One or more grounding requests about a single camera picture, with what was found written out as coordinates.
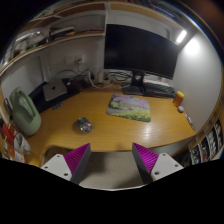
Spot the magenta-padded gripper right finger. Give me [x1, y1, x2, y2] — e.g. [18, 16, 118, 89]
[132, 142, 184, 185]

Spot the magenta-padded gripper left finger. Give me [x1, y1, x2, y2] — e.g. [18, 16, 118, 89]
[40, 142, 92, 185]

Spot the transparent computer mouse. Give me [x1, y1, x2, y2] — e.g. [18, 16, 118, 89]
[75, 117, 94, 134]

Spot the floral print mouse pad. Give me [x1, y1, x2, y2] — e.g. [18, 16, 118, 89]
[106, 93, 152, 123]

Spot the shelf unit with books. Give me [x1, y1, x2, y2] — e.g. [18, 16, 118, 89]
[181, 113, 224, 168]

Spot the green watering can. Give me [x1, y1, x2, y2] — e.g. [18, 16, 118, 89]
[8, 86, 42, 137]

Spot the orange bottle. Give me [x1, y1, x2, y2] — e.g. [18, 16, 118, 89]
[172, 90, 185, 108]

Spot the black keyboard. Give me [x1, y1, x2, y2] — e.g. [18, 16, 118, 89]
[143, 82, 177, 99]

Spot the silver mini computer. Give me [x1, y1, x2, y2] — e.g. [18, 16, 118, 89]
[42, 79, 69, 102]

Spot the white power strip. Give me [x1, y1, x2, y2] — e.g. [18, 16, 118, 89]
[94, 71, 111, 86]

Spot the black computer monitor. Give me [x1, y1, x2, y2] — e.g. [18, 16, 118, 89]
[103, 23, 179, 96]

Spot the bright lamp bar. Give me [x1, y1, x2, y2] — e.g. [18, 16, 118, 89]
[175, 29, 188, 45]

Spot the black cable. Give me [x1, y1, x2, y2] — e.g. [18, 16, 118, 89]
[54, 68, 94, 84]

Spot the white wall socket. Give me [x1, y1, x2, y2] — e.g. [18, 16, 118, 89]
[64, 54, 86, 66]

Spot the wooden wall shelf unit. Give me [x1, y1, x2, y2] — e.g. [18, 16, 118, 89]
[0, 0, 178, 78]

